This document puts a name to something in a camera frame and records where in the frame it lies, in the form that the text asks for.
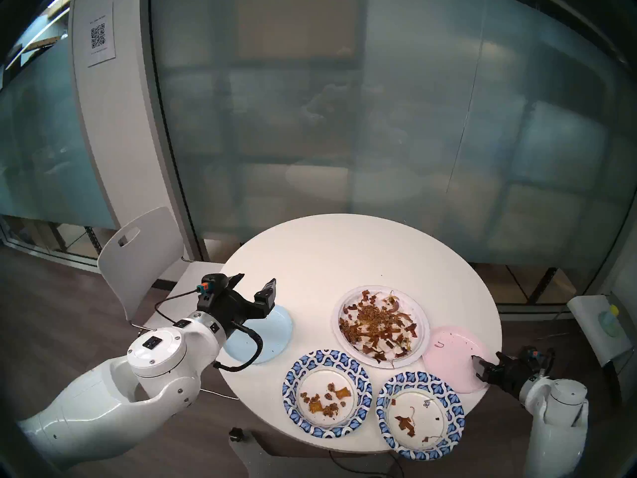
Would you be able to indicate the brown food scraps pile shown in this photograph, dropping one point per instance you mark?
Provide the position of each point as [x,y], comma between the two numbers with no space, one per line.
[378,322]

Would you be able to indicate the black knob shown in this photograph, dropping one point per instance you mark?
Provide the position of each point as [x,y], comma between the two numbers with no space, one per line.
[236,434]

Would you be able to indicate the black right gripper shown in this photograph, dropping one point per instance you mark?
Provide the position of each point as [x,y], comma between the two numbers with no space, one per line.
[517,377]

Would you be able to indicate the light blue plastic plate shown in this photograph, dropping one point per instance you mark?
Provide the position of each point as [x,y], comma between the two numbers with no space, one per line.
[271,332]

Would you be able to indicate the grey white chair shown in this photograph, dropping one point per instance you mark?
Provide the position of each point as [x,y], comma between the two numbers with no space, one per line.
[589,315]

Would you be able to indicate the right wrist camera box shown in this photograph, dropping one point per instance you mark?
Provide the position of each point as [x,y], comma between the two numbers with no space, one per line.
[535,357]

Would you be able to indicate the QR code paper sign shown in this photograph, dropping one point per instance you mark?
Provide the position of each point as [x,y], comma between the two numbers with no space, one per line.
[99,36]

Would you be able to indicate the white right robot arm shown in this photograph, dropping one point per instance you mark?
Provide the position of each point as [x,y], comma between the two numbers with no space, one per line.
[557,407]

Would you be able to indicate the orange brown food chunks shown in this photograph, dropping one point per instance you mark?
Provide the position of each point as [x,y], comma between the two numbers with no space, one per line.
[328,408]

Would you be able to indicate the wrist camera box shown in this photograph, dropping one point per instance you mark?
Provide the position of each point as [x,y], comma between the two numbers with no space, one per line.
[211,283]
[535,357]

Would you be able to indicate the pink plastic plate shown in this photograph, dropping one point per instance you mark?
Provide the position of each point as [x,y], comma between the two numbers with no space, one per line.
[448,357]

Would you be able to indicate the thin brown food scraps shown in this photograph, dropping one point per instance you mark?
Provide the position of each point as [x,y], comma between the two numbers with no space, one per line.
[405,423]

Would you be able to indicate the green bottle with yellow cap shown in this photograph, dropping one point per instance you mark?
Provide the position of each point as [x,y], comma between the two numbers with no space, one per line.
[609,322]

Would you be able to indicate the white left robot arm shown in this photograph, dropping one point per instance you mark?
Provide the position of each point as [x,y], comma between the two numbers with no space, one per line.
[154,352]

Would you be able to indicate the large white paper plate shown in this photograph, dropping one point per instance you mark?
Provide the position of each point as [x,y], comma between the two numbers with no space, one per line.
[423,307]

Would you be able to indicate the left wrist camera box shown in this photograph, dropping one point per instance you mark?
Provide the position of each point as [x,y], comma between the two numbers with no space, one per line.
[211,283]

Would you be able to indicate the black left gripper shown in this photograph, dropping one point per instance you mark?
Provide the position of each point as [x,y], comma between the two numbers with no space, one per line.
[229,307]

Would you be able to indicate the blue patterned bowl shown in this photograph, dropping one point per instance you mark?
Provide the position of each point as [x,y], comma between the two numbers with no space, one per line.
[326,377]
[420,419]

